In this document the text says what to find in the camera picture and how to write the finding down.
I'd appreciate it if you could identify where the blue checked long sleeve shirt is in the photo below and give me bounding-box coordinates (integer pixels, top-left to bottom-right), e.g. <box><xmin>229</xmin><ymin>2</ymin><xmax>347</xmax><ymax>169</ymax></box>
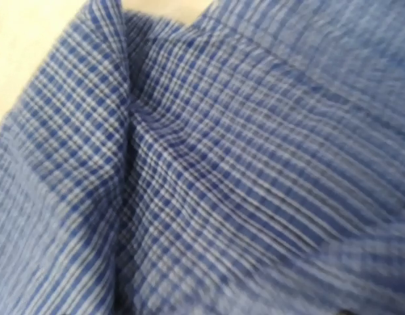
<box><xmin>0</xmin><ymin>1</ymin><xmax>405</xmax><ymax>314</ymax></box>

